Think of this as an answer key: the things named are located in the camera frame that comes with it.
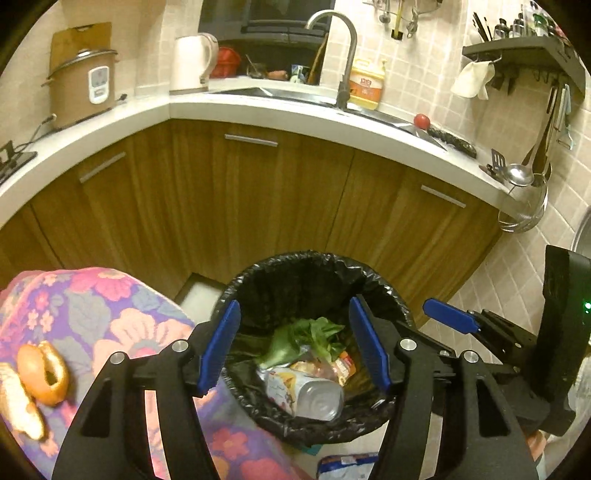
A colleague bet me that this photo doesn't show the yellow detergent bottle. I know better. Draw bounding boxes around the yellow detergent bottle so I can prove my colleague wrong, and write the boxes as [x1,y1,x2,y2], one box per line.
[347,59,388,112]

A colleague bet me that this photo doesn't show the white electric kettle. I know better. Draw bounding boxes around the white electric kettle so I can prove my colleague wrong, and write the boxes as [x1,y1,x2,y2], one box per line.
[169,33,219,96]

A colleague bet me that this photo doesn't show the metal wire utensil basket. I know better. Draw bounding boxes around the metal wire utensil basket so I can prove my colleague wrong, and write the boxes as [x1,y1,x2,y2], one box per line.
[497,179,550,233]

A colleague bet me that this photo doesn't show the floral print drink can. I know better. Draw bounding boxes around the floral print drink can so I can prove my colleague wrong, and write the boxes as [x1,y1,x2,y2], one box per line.
[257,367,345,422]

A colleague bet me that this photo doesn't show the black slotted spatula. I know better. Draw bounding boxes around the black slotted spatula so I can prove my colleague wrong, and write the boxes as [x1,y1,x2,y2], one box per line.
[484,148,508,182]

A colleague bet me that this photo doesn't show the snack wrapper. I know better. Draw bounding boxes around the snack wrapper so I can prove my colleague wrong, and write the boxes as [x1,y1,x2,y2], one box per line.
[293,350,357,387]

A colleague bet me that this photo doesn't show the black wall shelf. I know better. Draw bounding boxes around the black wall shelf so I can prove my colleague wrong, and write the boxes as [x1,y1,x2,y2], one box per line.
[462,36,588,99]

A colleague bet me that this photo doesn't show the white flat board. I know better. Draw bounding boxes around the white flat board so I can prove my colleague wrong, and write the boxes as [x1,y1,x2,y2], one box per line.
[177,272,228,320]

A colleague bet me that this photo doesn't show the metal faucet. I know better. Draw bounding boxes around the metal faucet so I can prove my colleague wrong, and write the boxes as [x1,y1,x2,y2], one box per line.
[305,10,360,111]

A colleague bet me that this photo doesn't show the black-handled knife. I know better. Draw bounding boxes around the black-handled knife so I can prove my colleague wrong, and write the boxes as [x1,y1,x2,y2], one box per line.
[406,124,478,159]

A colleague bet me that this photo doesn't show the red plastic container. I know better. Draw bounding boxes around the red plastic container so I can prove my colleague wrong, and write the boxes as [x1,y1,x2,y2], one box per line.
[214,46,242,79]

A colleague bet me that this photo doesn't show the floral tablecloth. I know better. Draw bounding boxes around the floral tablecloth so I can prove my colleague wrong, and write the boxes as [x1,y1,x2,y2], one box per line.
[0,267,317,480]

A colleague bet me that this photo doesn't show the hanging peeler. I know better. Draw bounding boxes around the hanging peeler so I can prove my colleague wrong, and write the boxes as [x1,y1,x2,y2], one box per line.
[556,85,576,151]

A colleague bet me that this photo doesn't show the white kitchen countertop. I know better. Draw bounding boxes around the white kitchen countertop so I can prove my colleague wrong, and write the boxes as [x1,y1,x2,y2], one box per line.
[0,76,533,228]

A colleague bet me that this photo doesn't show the blue white packet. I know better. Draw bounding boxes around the blue white packet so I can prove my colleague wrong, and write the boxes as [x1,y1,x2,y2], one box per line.
[316,454,380,480]

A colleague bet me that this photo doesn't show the metal ladle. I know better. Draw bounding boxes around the metal ladle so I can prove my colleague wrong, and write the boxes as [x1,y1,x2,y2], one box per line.
[502,85,562,186]

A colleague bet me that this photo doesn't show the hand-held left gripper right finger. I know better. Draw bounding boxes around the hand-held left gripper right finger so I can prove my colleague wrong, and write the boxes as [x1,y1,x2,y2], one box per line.
[348,295,539,480]

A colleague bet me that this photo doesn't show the wooden stick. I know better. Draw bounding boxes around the wooden stick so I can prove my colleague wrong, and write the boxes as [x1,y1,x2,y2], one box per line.
[308,32,330,86]

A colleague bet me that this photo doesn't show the dark chopsticks bundle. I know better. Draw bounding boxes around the dark chopsticks bundle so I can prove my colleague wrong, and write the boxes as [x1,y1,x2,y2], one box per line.
[471,11,493,42]

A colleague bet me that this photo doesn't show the dark window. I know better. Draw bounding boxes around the dark window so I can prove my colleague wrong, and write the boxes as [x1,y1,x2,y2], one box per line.
[198,0,336,48]

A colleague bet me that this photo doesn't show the white rag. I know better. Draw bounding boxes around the white rag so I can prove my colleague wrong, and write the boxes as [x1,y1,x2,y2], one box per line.
[451,60,496,100]

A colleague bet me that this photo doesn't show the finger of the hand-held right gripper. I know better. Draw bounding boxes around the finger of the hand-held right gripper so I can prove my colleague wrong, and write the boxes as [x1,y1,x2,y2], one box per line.
[423,298,543,376]

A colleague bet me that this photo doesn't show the brown rice cooker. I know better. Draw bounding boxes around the brown rice cooker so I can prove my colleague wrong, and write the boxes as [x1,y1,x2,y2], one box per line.
[41,48,122,132]

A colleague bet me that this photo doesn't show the wooden cutting board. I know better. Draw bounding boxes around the wooden cutting board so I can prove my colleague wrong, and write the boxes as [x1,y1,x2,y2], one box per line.
[49,21,114,85]

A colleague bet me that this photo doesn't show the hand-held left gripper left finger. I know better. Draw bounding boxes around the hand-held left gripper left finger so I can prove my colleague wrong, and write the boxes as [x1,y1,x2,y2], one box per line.
[52,300,242,480]

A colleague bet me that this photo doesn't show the black-lined trash bin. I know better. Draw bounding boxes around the black-lined trash bin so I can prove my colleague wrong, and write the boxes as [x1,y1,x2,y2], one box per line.
[215,251,417,446]

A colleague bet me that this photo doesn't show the green bok choy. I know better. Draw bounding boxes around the green bok choy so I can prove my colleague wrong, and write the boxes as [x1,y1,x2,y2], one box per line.
[259,318,348,371]

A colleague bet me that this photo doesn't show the black gas stove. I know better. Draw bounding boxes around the black gas stove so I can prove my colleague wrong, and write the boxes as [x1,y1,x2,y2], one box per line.
[0,141,38,186]

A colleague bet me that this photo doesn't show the orange peel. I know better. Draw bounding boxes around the orange peel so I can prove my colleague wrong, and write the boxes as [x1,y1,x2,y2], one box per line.
[17,340,70,407]

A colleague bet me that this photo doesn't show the wooden base cabinets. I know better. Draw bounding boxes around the wooden base cabinets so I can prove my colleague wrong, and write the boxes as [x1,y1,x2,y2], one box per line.
[0,119,505,335]

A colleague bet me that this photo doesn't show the water heater hoses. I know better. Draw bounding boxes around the water heater hoses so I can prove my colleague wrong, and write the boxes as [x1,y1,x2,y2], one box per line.
[364,0,445,40]

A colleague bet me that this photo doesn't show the steel sink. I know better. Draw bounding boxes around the steel sink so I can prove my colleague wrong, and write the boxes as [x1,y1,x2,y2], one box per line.
[203,85,450,151]

